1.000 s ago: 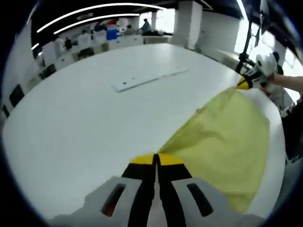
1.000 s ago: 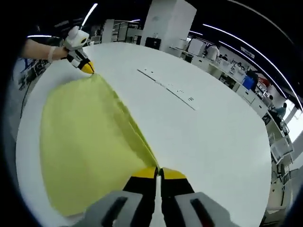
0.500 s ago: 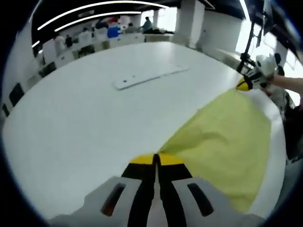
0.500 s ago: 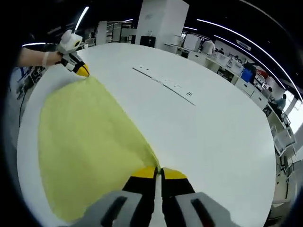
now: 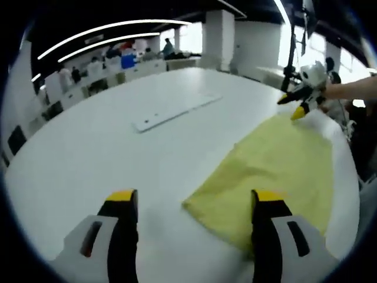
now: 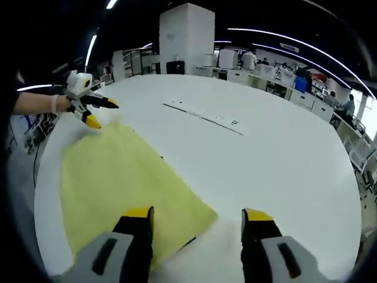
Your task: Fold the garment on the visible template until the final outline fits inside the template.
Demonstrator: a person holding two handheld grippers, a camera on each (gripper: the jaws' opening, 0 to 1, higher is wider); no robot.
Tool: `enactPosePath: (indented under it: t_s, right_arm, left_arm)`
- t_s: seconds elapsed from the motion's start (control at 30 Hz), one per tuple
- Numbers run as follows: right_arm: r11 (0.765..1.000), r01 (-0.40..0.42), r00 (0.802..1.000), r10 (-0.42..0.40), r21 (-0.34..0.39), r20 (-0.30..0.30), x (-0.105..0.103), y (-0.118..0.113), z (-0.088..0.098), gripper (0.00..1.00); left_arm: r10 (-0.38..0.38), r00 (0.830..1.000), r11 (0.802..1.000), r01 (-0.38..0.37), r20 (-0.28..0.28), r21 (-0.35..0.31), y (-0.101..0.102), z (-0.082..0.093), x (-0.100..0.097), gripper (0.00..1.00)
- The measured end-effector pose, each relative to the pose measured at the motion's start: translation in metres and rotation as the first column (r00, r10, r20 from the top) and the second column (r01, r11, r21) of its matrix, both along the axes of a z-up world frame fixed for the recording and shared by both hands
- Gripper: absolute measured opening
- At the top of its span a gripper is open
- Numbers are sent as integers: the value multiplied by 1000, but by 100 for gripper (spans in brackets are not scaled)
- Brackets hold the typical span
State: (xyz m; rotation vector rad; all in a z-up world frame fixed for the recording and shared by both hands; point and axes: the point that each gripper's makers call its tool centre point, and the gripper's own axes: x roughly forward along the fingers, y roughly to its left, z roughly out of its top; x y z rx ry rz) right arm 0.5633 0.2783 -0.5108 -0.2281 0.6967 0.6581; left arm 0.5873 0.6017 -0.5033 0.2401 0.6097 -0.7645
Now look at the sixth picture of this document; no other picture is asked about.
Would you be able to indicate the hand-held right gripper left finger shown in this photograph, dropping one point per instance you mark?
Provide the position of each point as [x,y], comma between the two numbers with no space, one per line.
[112,259]

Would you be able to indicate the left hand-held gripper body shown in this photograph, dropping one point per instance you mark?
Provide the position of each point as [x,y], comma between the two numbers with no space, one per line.
[79,85]

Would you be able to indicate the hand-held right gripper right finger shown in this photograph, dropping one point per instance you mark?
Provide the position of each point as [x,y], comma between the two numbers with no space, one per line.
[265,259]

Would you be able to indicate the yellow and blue garment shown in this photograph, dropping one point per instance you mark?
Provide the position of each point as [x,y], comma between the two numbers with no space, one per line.
[117,177]

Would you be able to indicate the person's left hand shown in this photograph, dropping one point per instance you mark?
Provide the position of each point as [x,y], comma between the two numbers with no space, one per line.
[62,103]

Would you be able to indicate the straight ceiling light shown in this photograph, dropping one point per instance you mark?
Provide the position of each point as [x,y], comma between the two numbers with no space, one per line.
[91,50]

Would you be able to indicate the white square pillar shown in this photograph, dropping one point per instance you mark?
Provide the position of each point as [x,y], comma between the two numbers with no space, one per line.
[187,38]

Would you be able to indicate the white power strip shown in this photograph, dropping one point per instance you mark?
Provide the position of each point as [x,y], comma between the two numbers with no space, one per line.
[206,116]

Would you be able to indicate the white appliance cabinet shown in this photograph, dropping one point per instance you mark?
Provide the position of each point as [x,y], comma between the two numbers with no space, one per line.
[228,59]

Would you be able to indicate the white lab counter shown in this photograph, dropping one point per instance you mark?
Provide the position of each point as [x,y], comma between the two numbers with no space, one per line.
[294,94]

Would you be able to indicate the blue box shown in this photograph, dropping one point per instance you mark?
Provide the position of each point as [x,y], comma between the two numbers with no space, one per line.
[301,83]

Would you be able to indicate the ceiling air vent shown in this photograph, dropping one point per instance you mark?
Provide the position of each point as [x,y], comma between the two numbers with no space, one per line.
[290,47]

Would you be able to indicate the long curved ceiling light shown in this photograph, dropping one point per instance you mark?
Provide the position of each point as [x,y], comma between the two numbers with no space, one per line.
[294,39]

